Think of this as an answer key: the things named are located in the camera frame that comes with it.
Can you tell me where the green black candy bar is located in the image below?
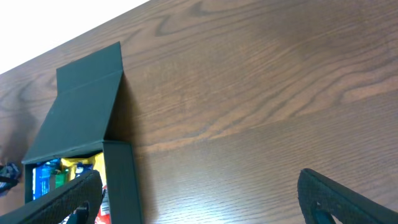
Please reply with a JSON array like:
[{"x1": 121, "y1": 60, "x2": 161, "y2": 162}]
[{"x1": 49, "y1": 170, "x2": 68, "y2": 191}]

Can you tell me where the yellow snack packet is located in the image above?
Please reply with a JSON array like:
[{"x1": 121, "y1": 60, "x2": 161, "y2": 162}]
[{"x1": 60, "y1": 152, "x2": 106, "y2": 186}]

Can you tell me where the dark blue chocolate bar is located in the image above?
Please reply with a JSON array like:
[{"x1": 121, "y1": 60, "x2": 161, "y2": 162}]
[{"x1": 1, "y1": 162, "x2": 22, "y2": 197}]

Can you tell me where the red snack packet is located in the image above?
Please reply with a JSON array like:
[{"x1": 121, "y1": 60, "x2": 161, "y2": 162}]
[{"x1": 95, "y1": 185, "x2": 111, "y2": 224}]

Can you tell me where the blue cookie pack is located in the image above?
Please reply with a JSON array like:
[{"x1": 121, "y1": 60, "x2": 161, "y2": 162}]
[{"x1": 32, "y1": 159, "x2": 61, "y2": 200}]

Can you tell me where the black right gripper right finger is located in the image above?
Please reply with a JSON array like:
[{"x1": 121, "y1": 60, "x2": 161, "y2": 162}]
[{"x1": 297, "y1": 168, "x2": 397, "y2": 224}]

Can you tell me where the black box with lid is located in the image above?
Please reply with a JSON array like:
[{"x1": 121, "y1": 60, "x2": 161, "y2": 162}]
[{"x1": 22, "y1": 42, "x2": 144, "y2": 223}]

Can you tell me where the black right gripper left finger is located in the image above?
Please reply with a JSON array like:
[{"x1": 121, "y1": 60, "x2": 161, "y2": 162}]
[{"x1": 1, "y1": 170, "x2": 103, "y2": 224}]

